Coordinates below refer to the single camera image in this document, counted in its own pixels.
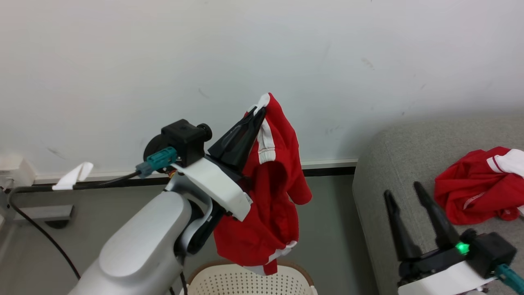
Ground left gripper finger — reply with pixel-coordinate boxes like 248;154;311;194
208;108;258;163
231;107;267;170

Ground black cable teal connector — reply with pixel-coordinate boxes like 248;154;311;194
7;147;178;280
495;264;524;295

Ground white wall box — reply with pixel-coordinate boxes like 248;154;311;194
0;158;36;187

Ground cream perforated laundry basket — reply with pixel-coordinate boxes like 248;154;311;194
180;262;318;295

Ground black and white baseboard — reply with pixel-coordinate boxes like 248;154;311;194
0;159;359;193

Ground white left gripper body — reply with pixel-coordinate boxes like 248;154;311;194
171;157;253;222

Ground thin black cable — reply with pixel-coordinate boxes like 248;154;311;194
169;256;189;295

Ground grey metal frame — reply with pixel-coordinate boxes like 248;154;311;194
0;186;75;229

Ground red shorts white stripe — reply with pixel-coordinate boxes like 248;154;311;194
213;93;312;276

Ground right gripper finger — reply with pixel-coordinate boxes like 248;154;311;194
413;181;461;249
384;190;422;261

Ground grey fabric sofa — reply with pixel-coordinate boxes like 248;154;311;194
352;117;524;295

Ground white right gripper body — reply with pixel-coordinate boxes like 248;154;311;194
397;245;498;295

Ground red shirt white trim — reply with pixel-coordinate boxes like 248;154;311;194
434;146;524;225

